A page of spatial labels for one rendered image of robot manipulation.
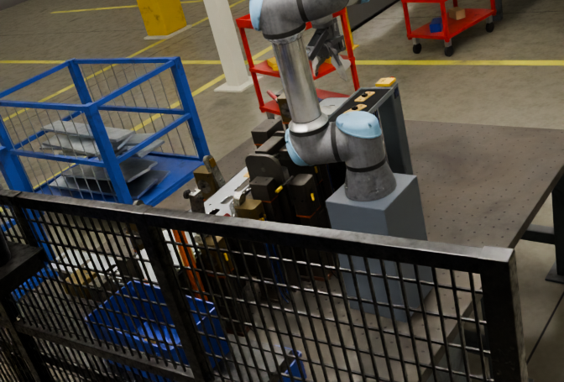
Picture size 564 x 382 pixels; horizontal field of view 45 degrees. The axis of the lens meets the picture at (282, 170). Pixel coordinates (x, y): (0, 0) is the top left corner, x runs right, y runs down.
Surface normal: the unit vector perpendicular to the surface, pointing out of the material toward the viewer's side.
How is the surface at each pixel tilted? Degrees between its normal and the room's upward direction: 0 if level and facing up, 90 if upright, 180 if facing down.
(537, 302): 0
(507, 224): 0
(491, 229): 0
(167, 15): 90
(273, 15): 94
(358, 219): 90
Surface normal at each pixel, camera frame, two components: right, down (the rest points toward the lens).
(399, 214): 0.78, 0.10
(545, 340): -0.23, -0.87
